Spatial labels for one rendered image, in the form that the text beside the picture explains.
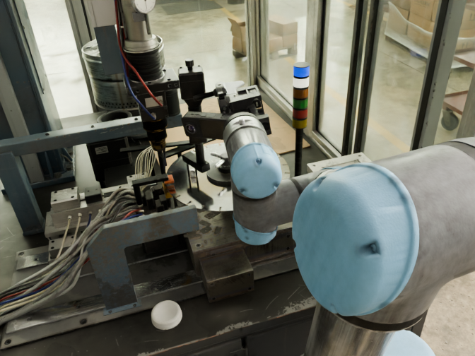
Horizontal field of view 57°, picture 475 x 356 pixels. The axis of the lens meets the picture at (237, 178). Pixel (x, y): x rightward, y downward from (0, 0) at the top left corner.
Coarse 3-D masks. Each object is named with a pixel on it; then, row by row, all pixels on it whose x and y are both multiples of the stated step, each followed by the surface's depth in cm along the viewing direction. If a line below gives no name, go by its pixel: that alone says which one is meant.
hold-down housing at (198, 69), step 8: (192, 64) 94; (184, 72) 93; (192, 72) 93; (200, 72) 93; (184, 80) 93; (192, 80) 94; (200, 80) 94; (184, 88) 95; (192, 88) 95; (200, 88) 95; (184, 96) 96; (192, 96) 96; (192, 104) 98; (200, 104) 98
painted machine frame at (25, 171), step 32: (0, 0) 122; (0, 32) 126; (32, 32) 145; (96, 32) 98; (0, 64) 127; (32, 64) 135; (0, 96) 131; (32, 96) 138; (0, 128) 140; (32, 128) 143; (96, 128) 120; (128, 128) 122; (0, 160) 115; (32, 160) 145; (64, 160) 158; (160, 160) 133; (32, 192) 127; (32, 224) 128
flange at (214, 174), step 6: (216, 162) 118; (210, 168) 116; (216, 168) 115; (222, 168) 112; (228, 168) 112; (210, 174) 113; (216, 174) 113; (222, 174) 112; (228, 174) 112; (216, 180) 111; (222, 180) 111; (228, 180) 110
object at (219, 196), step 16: (224, 144) 128; (176, 160) 122; (208, 160) 121; (176, 176) 115; (288, 176) 112; (176, 192) 109; (192, 192) 108; (208, 192) 108; (224, 192) 108; (208, 208) 103; (224, 208) 102
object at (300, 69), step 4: (296, 64) 121; (300, 64) 121; (304, 64) 121; (308, 64) 121; (296, 68) 120; (300, 68) 119; (304, 68) 119; (308, 68) 120; (296, 72) 121; (300, 72) 120; (304, 72) 120; (308, 72) 121; (296, 76) 121; (300, 76) 120; (304, 76) 121
